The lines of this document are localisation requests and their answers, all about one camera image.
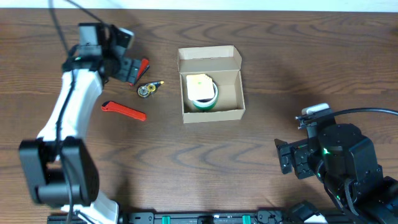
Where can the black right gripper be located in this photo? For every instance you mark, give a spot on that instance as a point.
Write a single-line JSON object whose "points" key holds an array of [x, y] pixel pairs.
{"points": [[299, 150]]}

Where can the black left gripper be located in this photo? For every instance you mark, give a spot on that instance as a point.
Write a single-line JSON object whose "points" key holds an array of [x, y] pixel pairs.
{"points": [[126, 73]]}

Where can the red utility knife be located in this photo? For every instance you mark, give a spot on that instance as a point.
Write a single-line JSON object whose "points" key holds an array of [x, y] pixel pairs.
{"points": [[112, 106]]}

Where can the yellow sticky note pad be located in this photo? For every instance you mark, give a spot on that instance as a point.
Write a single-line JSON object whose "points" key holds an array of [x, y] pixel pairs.
{"points": [[199, 87]]}

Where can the green tape roll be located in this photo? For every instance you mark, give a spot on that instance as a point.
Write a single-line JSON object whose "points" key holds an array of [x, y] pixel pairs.
{"points": [[205, 105]]}

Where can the brown cardboard box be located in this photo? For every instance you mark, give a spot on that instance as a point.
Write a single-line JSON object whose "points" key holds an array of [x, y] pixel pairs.
{"points": [[223, 65]]}

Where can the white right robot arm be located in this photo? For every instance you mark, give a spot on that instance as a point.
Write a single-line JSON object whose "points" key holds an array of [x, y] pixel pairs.
{"points": [[344, 161]]}

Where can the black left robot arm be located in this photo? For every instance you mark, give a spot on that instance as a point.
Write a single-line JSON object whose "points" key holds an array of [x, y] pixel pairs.
{"points": [[57, 165]]}

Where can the correction tape dispenser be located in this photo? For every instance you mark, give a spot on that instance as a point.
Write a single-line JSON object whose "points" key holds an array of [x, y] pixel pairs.
{"points": [[148, 89]]}

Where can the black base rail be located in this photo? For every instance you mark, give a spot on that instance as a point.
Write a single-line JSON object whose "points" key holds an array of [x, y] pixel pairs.
{"points": [[261, 216]]}

